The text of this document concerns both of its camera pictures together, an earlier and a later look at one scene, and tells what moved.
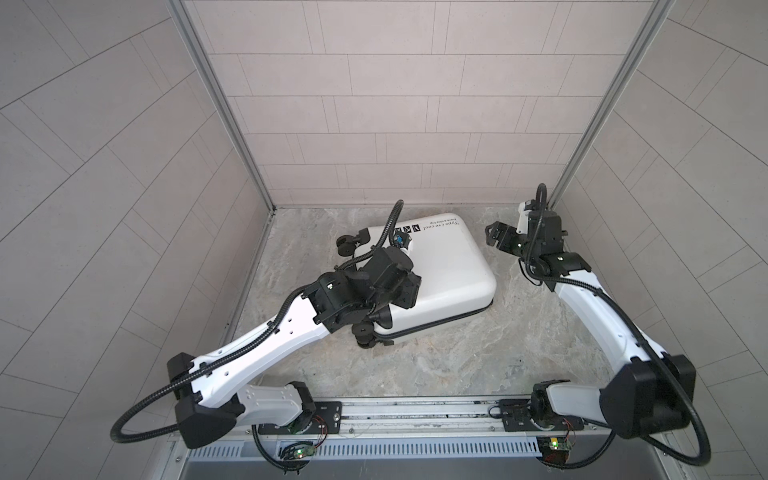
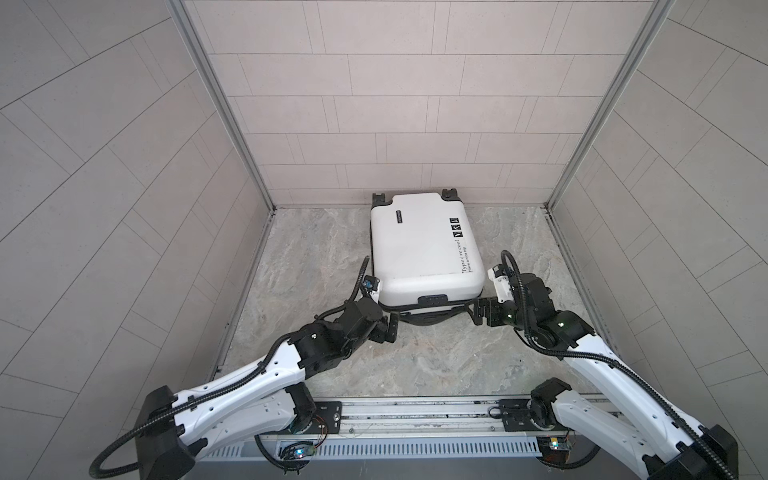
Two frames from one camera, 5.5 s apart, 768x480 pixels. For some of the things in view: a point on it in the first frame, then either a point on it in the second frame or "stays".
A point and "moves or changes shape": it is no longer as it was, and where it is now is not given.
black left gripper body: (402, 294) -> (379, 335)
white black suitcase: (455, 277) moves or changes shape
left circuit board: (296, 450) stays
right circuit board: (554, 449) stays
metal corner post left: (207, 69) stays
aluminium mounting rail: (424, 417) stays
